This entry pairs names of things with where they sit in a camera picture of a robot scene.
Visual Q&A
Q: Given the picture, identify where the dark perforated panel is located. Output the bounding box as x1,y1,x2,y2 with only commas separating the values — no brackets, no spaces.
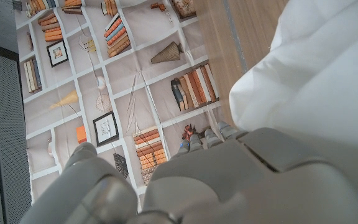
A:
0,39,32,224

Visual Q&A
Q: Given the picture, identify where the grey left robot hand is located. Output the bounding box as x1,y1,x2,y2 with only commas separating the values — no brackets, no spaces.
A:
19,121,358,224

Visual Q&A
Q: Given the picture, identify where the printed bookshelf backdrop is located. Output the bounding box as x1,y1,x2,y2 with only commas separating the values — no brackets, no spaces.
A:
12,0,223,212

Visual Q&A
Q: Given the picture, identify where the white cloth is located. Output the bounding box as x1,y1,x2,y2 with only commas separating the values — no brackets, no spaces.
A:
228,0,358,161

